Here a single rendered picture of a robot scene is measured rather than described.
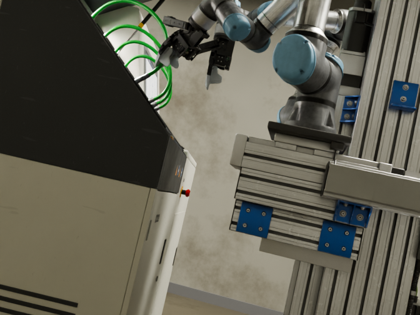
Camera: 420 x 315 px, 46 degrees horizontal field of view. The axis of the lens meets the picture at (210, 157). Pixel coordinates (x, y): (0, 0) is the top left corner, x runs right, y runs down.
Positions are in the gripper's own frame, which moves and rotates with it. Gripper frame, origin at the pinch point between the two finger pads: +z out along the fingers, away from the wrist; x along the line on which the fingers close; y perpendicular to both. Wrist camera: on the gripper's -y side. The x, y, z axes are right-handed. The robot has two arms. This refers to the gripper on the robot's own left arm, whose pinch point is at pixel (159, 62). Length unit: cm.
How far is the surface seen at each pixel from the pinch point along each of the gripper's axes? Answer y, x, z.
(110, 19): -53, 26, 22
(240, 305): 67, 194, 161
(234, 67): -92, 219, 59
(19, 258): 38, -46, 48
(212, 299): 51, 185, 175
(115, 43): -43, 27, 26
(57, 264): 45, -40, 41
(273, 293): 73, 207, 139
